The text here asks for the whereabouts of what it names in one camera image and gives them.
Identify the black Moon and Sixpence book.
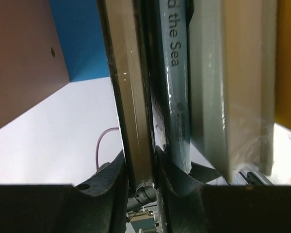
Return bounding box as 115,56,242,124
97,0,161,191

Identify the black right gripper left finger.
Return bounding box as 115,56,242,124
0,153,128,233

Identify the blue pink yellow shelf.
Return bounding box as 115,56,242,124
0,0,291,136

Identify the light blue thin book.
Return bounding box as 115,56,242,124
159,0,192,173

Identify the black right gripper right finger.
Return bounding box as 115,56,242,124
156,147,291,233

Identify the pale grey Gatsby book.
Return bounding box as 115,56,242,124
188,0,277,182

